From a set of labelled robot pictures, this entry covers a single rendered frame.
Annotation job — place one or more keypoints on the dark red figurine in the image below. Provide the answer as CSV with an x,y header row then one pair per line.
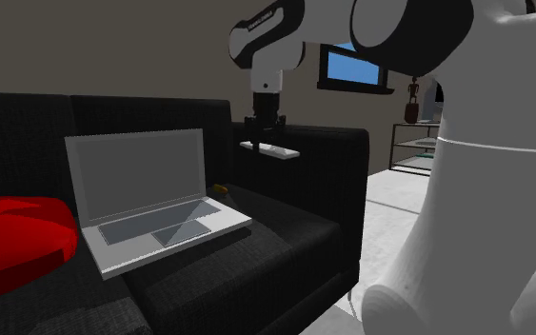
x,y
412,104

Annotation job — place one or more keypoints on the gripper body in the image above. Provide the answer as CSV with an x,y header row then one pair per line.
x,y
265,106

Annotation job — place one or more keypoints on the black framed window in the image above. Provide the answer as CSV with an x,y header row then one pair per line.
x,y
351,69

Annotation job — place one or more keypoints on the white remote control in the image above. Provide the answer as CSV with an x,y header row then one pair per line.
x,y
277,150

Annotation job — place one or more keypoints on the red cushion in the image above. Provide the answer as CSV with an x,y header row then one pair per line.
x,y
12,236

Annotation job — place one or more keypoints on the metal glass shelf unit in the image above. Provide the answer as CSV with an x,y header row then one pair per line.
x,y
411,148

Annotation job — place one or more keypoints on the black sofa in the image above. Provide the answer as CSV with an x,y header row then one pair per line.
x,y
267,260

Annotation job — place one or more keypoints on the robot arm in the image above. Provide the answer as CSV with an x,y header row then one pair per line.
x,y
481,185

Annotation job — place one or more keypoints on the small orange object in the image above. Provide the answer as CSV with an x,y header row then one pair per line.
x,y
220,189

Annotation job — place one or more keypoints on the silver open laptop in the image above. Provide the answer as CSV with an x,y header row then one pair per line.
x,y
142,185

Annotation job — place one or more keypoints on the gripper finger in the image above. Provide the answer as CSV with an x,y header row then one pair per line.
x,y
278,123
250,127

